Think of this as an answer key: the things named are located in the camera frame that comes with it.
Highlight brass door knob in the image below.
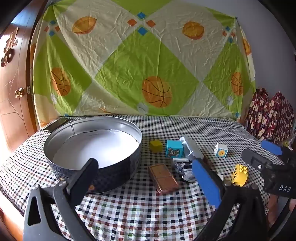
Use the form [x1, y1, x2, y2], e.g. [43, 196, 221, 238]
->
[14, 87, 26, 99]

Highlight blue bear toy block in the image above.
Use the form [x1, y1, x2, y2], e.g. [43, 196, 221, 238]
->
[165, 140, 185, 159]

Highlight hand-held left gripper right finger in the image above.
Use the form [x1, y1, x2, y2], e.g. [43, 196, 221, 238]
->
[191, 158, 270, 241]

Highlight white sun print block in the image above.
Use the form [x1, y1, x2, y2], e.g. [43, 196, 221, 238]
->
[214, 143, 228, 159]

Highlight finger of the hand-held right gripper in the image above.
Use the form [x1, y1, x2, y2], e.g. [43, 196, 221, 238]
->
[261, 140, 296, 163]
[242, 149, 274, 173]

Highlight basketball printed bed sheet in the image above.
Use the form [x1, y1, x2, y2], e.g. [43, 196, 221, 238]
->
[30, 0, 257, 120]

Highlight person's right hand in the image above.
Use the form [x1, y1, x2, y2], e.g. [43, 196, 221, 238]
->
[267, 193, 290, 230]

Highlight checkered tablecloth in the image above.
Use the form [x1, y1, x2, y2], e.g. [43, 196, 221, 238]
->
[0, 115, 288, 241]

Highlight clear plastic case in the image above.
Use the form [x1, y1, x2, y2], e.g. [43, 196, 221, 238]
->
[180, 135, 205, 161]

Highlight copper makeup palette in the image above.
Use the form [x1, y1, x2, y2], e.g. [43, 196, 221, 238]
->
[148, 163, 179, 195]

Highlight gold door ornament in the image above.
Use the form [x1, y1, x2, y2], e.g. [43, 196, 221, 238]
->
[1, 27, 19, 67]

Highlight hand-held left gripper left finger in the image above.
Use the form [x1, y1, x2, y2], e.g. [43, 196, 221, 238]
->
[23, 158, 100, 241]

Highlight brown wooden door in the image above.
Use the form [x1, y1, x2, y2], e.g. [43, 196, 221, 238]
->
[0, 0, 50, 152]

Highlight round metal tin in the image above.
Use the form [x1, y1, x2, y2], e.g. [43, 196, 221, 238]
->
[43, 115, 142, 194]

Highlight yellow cube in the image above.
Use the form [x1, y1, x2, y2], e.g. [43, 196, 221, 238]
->
[149, 140, 163, 153]

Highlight yellow face toy block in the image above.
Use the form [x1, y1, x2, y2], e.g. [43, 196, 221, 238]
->
[231, 164, 249, 187]

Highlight red plaid bear cloth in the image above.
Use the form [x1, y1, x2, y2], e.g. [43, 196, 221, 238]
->
[245, 88, 296, 149]

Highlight black phone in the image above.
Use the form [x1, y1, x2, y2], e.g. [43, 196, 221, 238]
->
[42, 117, 70, 132]

